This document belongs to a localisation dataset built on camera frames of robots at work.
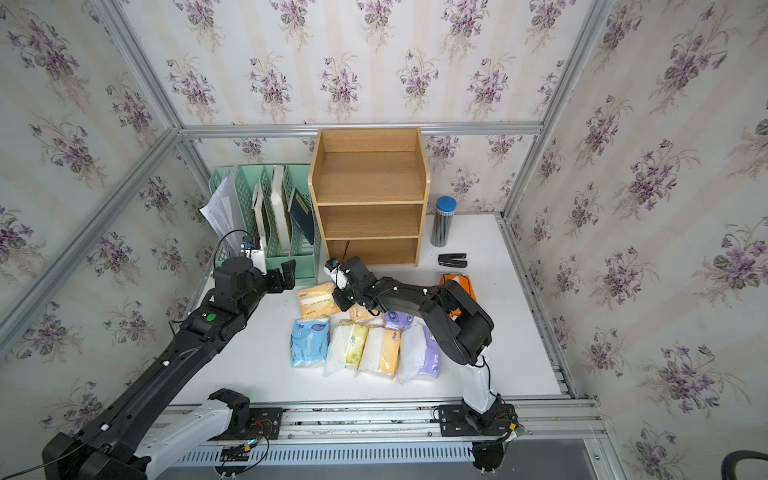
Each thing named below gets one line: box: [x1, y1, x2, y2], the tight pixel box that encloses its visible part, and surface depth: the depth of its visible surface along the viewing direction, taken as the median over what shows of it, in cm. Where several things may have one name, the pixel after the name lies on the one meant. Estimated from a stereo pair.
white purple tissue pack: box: [399, 319, 440, 384], surface depth 80 cm
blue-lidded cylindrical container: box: [430, 195, 457, 248], surface depth 101 cm
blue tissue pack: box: [290, 317, 331, 367], surface depth 84 cm
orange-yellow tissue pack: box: [359, 327, 401, 380], surface depth 82 cm
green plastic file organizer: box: [200, 164, 321, 281], surface depth 100 cm
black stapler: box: [438, 253, 468, 268], surface depth 107 cm
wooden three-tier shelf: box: [308, 128, 431, 267], surface depth 94 cm
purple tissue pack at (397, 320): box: [384, 311, 414, 331], surface depth 88 cm
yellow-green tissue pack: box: [324, 320, 370, 378], surface depth 83 cm
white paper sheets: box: [199, 169, 242, 253], surface depth 88 cm
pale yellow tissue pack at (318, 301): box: [297, 282, 341, 319], surface depth 92 cm
